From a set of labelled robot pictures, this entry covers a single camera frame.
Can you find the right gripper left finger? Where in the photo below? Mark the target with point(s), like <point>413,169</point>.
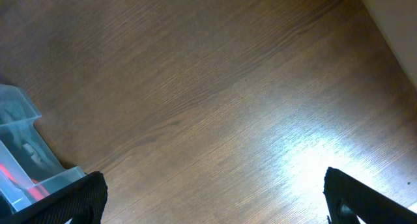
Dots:
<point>83,201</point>

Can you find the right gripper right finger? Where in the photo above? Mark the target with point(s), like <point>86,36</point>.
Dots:
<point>350,201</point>

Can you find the black garment with red trim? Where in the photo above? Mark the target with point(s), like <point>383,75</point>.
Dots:
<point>37,192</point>

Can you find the clear plastic storage container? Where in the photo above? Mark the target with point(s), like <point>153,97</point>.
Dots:
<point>24,152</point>

